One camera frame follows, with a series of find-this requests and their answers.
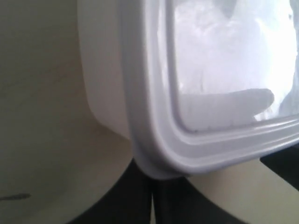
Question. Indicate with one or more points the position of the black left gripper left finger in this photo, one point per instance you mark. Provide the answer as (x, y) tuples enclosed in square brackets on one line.
[(129, 201)]

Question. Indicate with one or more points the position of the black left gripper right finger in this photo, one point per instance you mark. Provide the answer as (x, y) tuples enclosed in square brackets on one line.
[(176, 201)]

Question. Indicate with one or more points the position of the white lidded plastic container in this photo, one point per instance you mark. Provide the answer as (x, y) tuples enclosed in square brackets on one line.
[(196, 85)]

